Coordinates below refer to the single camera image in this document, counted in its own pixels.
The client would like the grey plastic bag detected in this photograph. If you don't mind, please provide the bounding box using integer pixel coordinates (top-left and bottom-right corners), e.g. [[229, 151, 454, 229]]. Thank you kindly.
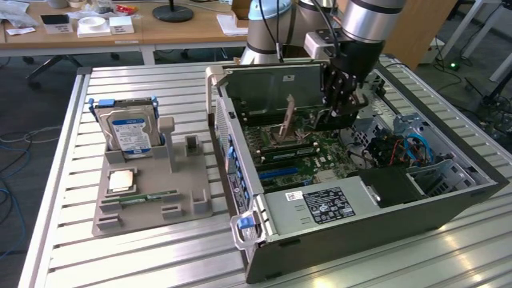
[[0, 1, 38, 27]]

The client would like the white tape roll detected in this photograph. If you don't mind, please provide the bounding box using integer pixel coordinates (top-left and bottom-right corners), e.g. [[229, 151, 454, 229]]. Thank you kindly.
[[78, 16, 105, 31]]

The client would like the white floor box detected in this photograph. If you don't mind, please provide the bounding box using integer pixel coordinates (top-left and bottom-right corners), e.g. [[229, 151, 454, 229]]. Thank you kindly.
[[422, 37, 446, 65]]

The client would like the white table frame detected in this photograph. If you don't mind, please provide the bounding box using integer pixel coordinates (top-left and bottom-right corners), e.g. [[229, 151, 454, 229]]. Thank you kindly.
[[437, 0, 512, 82]]

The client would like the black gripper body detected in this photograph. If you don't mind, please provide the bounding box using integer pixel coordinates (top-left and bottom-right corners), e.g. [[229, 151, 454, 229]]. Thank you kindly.
[[328, 37, 385, 86]]

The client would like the black tripod stand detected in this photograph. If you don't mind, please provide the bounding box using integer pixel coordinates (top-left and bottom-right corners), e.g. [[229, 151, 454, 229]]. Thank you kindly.
[[465, 53, 512, 133]]

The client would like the silver CPU chip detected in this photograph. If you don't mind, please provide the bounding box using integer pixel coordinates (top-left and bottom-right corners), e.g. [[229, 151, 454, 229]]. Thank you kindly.
[[106, 169, 136, 193]]

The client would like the white cube box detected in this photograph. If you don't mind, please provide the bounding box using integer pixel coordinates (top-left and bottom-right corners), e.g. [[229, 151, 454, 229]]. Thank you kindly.
[[108, 15, 134, 35]]

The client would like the blue floor cable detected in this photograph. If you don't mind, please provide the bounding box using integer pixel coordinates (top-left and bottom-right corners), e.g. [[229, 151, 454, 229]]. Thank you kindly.
[[0, 143, 30, 259]]

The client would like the hard disk in blue carrier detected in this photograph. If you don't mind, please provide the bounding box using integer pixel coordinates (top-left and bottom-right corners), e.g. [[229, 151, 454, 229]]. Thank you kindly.
[[86, 95, 161, 160]]

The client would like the slotted metal disk bay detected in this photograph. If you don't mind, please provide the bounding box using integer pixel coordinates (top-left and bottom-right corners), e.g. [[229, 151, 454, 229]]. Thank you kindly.
[[405, 158, 477, 198]]

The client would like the white box with black top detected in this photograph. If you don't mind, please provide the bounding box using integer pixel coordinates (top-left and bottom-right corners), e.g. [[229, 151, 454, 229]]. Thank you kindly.
[[41, 14, 73, 34]]

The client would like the green motherboard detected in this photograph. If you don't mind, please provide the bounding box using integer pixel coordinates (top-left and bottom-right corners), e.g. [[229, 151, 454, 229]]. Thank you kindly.
[[238, 103, 362, 194]]

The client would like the white paper stack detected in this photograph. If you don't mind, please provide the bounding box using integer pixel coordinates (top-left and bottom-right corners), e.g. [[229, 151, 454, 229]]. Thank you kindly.
[[214, 13, 249, 37]]

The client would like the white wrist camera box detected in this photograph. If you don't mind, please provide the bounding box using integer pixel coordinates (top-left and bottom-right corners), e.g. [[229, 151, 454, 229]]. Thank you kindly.
[[302, 29, 341, 60]]

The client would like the black round lamp base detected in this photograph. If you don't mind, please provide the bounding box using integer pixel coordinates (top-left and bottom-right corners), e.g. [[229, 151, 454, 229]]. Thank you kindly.
[[150, 0, 194, 22]]

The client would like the black graphics card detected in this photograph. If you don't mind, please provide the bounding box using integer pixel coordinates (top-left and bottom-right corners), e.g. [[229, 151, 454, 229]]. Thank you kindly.
[[278, 94, 356, 142]]

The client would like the brown cardboard box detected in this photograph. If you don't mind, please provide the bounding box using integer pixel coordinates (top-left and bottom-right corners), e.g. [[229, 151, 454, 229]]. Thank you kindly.
[[230, 0, 252, 21]]

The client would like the green RAM stick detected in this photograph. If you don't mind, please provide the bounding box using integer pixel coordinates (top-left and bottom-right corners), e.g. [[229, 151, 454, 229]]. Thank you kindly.
[[114, 188, 180, 207]]

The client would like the grey power supply unit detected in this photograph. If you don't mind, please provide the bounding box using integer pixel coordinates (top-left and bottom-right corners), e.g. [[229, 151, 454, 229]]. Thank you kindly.
[[262, 176, 381, 237]]

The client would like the blue expansion slot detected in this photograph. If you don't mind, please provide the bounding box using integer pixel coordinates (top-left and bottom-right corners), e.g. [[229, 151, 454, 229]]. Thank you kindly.
[[257, 167, 300, 181]]

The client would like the black RAM slot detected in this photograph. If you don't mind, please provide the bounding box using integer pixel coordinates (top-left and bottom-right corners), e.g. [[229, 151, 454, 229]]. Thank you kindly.
[[242, 115, 289, 127], [241, 108, 290, 119]]

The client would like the flat white box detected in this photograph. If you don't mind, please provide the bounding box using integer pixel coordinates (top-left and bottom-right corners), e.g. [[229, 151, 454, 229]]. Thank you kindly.
[[76, 26, 113, 38]]

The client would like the CPU socket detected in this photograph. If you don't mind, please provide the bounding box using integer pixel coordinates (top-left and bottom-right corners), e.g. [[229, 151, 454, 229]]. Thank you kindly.
[[266, 123, 300, 148]]

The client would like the wooden cabinet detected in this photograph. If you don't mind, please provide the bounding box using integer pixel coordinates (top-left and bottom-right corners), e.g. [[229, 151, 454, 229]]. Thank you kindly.
[[377, 0, 458, 70]]

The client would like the metal socket cover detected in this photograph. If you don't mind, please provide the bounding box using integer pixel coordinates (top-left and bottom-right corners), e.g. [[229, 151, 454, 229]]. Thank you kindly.
[[294, 115, 321, 136]]

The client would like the open dark grey PC case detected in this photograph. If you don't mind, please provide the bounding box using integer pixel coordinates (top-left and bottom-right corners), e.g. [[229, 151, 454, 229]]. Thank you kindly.
[[204, 58, 512, 285]]

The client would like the black wire connector bundle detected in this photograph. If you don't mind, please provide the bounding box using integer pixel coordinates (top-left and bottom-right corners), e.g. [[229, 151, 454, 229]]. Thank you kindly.
[[365, 136, 398, 168]]

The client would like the grey parts rack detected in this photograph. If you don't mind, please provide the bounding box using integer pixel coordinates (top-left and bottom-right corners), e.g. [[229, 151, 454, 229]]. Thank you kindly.
[[90, 116, 214, 238]]

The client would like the black office chair base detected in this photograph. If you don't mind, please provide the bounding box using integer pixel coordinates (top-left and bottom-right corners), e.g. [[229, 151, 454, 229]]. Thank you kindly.
[[22, 53, 121, 89]]

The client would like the white floor cable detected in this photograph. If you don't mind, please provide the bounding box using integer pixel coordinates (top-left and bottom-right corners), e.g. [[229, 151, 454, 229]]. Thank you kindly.
[[0, 125, 61, 144]]

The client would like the perforated metal disk bay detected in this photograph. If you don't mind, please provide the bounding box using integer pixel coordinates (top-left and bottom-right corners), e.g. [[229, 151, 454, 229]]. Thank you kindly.
[[338, 89, 401, 151]]

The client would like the blue data wire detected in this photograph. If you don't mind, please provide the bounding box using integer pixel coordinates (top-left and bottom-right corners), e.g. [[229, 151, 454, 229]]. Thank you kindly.
[[401, 134, 437, 166]]

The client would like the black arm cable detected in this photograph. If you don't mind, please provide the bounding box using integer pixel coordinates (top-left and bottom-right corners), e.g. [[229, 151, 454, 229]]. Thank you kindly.
[[258, 0, 341, 62]]

